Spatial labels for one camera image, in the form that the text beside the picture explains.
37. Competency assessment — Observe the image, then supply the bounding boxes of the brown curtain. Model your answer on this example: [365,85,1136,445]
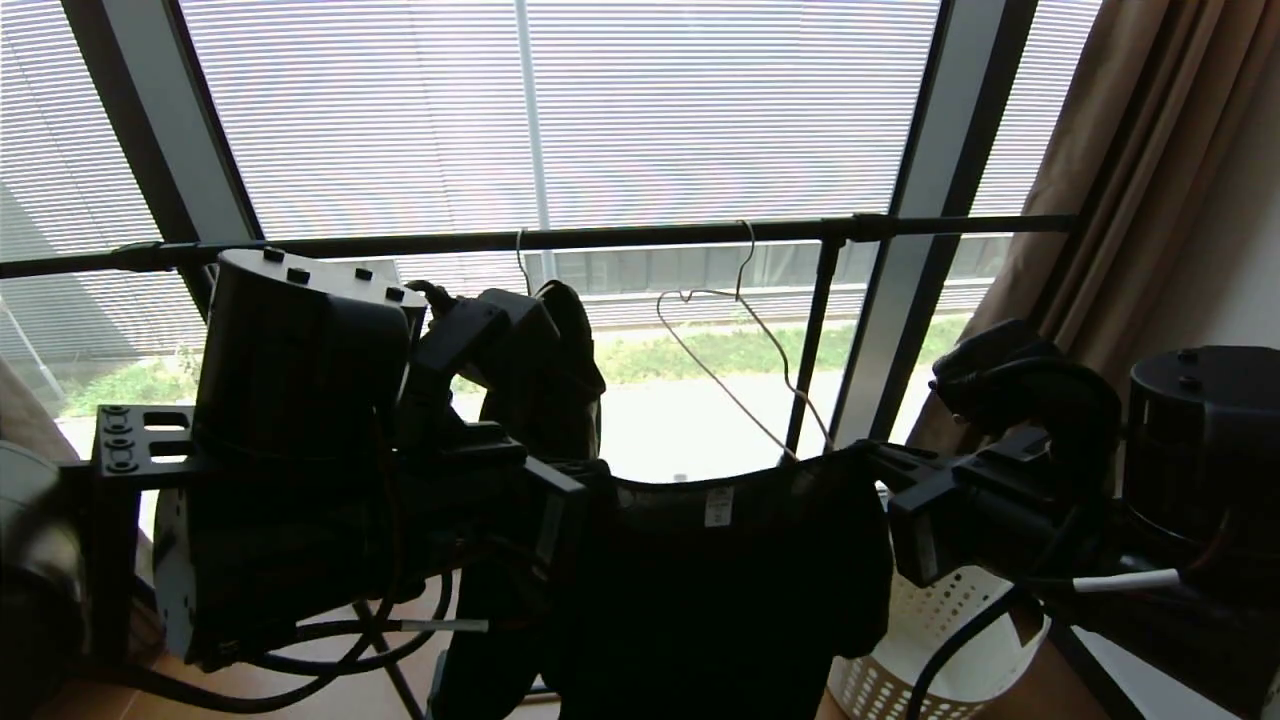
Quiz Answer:
[0,355,169,666]
[905,0,1280,461]

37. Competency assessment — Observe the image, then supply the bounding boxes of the black shorts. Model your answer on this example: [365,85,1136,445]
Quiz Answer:
[480,280,608,466]

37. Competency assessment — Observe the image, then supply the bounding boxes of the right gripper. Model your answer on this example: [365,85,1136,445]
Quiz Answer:
[885,430,1113,591]

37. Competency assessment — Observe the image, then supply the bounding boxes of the window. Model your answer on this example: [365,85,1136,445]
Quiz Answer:
[0,0,1101,486]

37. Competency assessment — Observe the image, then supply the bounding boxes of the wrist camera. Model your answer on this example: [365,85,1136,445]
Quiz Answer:
[930,320,1123,481]
[405,288,561,451]

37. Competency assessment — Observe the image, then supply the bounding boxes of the black garment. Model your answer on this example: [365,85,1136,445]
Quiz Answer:
[430,443,896,720]

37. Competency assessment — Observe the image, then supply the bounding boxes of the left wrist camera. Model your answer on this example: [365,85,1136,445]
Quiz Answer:
[405,288,561,451]

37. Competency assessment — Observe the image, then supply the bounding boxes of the black clothes rack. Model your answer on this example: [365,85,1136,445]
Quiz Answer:
[0,213,1079,720]

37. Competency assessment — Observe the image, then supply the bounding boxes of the black cable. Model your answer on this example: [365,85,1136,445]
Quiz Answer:
[95,570,491,716]
[905,568,1183,720]

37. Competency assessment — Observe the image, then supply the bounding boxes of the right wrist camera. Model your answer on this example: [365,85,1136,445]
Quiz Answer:
[930,320,1123,481]

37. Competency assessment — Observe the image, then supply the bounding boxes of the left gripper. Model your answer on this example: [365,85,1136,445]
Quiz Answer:
[400,450,591,601]

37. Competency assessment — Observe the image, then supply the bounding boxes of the white laundry basket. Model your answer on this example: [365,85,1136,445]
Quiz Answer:
[828,565,1051,720]

